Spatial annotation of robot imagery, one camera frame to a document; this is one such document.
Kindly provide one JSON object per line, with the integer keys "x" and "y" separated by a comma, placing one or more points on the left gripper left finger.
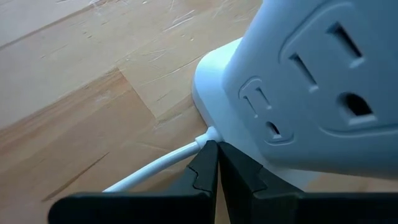
{"x": 155, "y": 208}

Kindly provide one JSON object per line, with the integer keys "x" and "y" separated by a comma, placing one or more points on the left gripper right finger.
{"x": 280, "y": 208}

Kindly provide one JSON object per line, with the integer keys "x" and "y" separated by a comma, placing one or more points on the tall white power strip tower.
{"x": 311, "y": 109}

